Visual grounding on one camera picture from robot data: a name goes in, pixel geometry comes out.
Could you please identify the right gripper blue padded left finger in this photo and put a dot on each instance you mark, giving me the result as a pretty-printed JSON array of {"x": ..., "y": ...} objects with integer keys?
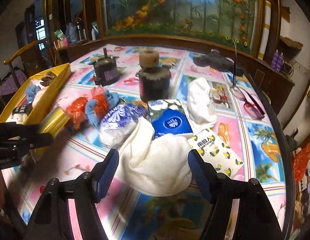
[{"x": 103, "y": 174}]

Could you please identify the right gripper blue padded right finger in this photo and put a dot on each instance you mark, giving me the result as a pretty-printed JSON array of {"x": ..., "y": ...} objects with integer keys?
[{"x": 199, "y": 174}]

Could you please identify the lemon print tissue pack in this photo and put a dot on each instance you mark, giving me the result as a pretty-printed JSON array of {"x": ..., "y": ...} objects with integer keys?
[{"x": 215, "y": 151}]

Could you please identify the white towel cloth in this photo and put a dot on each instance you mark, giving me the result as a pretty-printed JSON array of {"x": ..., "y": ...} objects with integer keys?
[{"x": 159, "y": 167}]

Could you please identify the blue white patterned bag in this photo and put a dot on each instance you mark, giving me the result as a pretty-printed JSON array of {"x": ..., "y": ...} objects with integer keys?
[{"x": 119, "y": 123}]

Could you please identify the orange blue scrubber bundle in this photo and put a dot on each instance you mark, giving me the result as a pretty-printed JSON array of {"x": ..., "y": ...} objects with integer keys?
[{"x": 92, "y": 109}]

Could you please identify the blue tissue pack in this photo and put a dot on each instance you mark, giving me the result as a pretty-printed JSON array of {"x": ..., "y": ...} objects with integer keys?
[{"x": 167, "y": 116}]

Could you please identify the striped sponge pack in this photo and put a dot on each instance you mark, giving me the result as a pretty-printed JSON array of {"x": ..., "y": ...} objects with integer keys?
[{"x": 51, "y": 126}]

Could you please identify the black label sponge pack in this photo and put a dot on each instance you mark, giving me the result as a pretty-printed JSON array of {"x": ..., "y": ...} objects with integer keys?
[{"x": 20, "y": 114}]

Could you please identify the pink rose tissue pack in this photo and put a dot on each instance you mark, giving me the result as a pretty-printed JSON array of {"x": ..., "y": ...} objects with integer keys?
[{"x": 38, "y": 96}]

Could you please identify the colourful fruit print tablecloth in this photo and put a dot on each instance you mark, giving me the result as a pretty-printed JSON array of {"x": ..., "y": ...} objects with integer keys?
[{"x": 129, "y": 214}]

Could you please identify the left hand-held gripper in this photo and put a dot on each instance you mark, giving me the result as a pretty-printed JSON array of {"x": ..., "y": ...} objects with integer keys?
[{"x": 16, "y": 141}]

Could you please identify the black motor with shaft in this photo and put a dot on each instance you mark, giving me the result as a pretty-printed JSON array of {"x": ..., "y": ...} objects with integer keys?
[{"x": 105, "y": 70}]

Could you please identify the black motor with beige gear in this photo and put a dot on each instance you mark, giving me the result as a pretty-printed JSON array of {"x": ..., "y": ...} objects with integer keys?
[{"x": 154, "y": 80}]

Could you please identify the brown pine cone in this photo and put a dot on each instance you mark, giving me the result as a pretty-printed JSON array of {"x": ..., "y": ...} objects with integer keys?
[{"x": 47, "y": 79}]

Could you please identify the blue fabric piece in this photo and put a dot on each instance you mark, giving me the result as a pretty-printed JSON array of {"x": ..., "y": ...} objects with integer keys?
[{"x": 31, "y": 92}]

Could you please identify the yellow cardboard tray box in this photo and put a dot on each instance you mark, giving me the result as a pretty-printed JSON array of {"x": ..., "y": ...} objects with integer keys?
[{"x": 42, "y": 108}]

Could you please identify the purple cloth side table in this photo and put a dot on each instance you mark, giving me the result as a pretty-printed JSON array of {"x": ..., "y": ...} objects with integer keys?
[{"x": 9, "y": 86}]

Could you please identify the wooden chair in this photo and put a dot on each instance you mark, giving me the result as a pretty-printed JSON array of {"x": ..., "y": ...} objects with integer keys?
[{"x": 32, "y": 59}]

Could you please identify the purple bottles on shelf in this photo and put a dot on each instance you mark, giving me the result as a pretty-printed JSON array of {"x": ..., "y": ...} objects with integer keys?
[{"x": 277, "y": 61}]

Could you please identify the blue kettle on counter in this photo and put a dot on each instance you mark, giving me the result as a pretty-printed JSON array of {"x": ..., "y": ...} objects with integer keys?
[{"x": 72, "y": 34}]

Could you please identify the flower mural glass panel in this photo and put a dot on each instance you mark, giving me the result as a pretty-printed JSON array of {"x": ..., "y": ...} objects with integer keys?
[{"x": 225, "y": 22}]

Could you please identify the purple frame eyeglasses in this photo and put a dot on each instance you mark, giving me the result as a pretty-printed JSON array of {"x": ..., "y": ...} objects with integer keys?
[{"x": 251, "y": 106}]

